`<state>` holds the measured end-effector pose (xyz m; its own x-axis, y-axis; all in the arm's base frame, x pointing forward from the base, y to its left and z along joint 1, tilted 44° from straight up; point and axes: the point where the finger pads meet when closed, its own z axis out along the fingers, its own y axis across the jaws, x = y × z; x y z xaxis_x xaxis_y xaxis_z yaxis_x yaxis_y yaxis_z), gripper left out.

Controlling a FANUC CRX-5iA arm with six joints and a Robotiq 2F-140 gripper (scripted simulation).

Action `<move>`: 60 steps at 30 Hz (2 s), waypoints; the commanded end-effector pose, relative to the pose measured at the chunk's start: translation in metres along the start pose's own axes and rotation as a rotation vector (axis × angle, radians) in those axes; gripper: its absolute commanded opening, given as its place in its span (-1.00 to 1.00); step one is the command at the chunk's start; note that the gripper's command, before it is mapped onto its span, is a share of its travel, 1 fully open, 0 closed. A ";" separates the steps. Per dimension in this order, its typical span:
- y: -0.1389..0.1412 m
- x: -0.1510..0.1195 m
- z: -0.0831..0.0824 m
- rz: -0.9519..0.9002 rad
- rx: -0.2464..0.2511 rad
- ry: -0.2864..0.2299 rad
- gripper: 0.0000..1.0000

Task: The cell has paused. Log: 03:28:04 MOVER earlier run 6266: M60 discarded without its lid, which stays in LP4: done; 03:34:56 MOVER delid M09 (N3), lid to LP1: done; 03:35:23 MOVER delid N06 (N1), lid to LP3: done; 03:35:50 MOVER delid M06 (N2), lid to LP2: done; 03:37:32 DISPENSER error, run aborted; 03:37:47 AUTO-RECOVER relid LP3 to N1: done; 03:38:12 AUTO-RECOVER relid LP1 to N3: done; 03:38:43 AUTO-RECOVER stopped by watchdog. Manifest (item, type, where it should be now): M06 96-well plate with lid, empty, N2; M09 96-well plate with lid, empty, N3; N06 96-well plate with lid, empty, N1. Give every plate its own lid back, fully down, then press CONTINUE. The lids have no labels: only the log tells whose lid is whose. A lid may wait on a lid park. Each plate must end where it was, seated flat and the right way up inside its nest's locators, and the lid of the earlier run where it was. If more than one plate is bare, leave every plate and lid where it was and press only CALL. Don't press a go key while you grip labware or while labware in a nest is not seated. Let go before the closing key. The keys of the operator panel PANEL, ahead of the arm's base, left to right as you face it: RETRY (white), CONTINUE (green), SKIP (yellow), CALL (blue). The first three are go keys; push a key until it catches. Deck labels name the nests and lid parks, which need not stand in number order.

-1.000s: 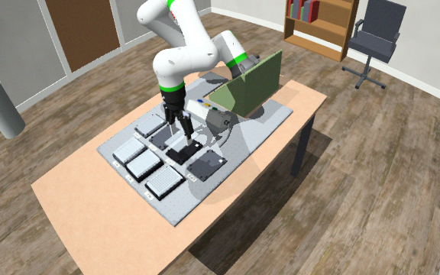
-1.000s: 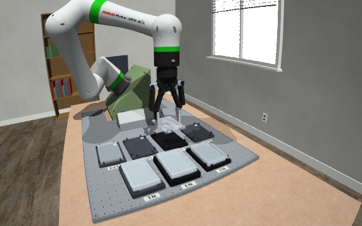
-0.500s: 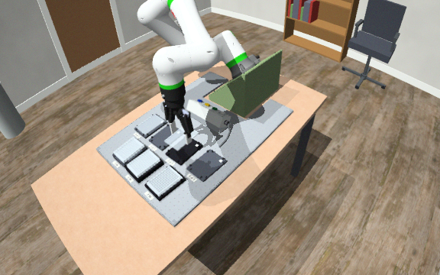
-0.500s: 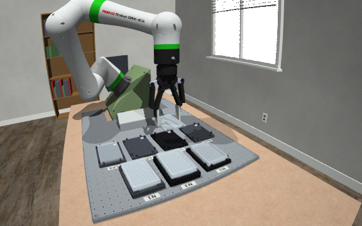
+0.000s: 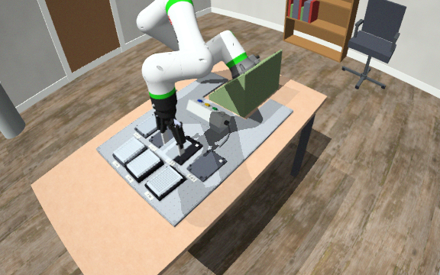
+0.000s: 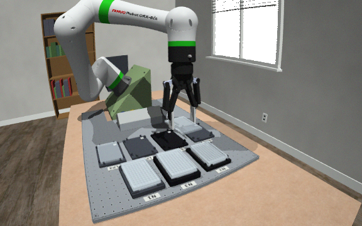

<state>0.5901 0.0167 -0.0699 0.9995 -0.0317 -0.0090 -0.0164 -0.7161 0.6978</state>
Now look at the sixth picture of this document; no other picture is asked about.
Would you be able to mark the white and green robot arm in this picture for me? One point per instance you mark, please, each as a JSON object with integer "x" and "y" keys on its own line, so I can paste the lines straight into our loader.
{"x": 180, "y": 24}

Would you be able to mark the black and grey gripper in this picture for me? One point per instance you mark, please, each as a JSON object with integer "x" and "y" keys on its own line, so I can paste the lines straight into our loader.
{"x": 181, "y": 79}

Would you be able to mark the white button panel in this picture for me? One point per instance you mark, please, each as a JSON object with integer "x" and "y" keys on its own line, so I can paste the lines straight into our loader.
{"x": 139, "y": 118}

